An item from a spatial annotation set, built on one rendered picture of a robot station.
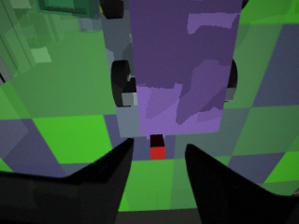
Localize red-headed pin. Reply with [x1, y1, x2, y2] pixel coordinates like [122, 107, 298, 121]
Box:
[150, 134, 165, 160]

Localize grey ramp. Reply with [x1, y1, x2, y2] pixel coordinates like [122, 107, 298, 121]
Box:
[99, 0, 146, 137]

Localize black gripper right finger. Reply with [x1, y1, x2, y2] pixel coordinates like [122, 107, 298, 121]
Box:
[185, 144, 299, 224]

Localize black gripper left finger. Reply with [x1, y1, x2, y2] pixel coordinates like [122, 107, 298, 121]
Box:
[0, 138, 135, 224]

